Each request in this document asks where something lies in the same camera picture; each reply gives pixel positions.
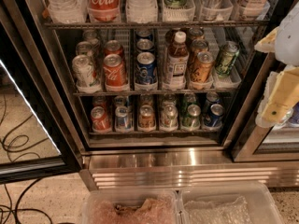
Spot right clear plastic bin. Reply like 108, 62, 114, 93
178, 181, 284, 224

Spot blue pepsi can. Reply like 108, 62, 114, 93
136, 39, 155, 53
135, 29, 153, 41
136, 52, 157, 85

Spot black floor cable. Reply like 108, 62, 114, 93
0, 93, 54, 224

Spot clear plastic bin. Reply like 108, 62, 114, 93
81, 188, 181, 224
178, 181, 284, 224

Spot front white can bottom shelf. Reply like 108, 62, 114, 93
161, 105, 178, 129

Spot tea bottle white cap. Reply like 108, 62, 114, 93
164, 31, 189, 84

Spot middle white soda can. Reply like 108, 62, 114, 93
76, 41, 94, 57

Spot green can middle shelf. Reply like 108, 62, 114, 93
215, 41, 239, 77

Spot front orange can bottom shelf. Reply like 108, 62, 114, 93
138, 105, 155, 129

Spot front green can bottom shelf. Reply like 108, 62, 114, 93
182, 105, 201, 129

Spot open fridge glass door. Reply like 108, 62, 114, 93
0, 18, 80, 184

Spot left clear plastic bin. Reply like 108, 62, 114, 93
81, 188, 181, 224

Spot middle orange can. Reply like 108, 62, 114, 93
190, 39, 209, 60

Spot rear white soda can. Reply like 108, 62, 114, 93
83, 30, 101, 50

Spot left clear water bottle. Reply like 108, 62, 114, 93
48, 0, 87, 22

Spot red coke can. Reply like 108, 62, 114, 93
104, 54, 127, 86
104, 40, 124, 58

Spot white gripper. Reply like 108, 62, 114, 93
254, 2, 299, 123

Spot front blue can bottom shelf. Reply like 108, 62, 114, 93
204, 104, 224, 127

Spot front red can bottom shelf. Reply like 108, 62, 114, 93
91, 106, 110, 131

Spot middle blue pepsi can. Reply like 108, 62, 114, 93
136, 39, 155, 53

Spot front blue pepsi can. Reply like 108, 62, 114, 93
136, 52, 157, 85

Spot white soda can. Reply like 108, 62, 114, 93
72, 55, 96, 87
83, 30, 101, 50
76, 41, 94, 57

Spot rear orange can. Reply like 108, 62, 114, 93
187, 28, 205, 41

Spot stainless steel fridge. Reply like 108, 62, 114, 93
0, 0, 299, 191

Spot rear blue pepsi can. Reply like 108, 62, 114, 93
135, 29, 153, 41

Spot front blue white can bottom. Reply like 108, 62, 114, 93
115, 106, 132, 132

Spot front white soda can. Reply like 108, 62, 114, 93
72, 55, 96, 87

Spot middle clear water bottle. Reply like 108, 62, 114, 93
126, 0, 156, 20

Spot clear water bottle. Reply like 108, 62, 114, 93
48, 0, 87, 22
126, 0, 156, 20

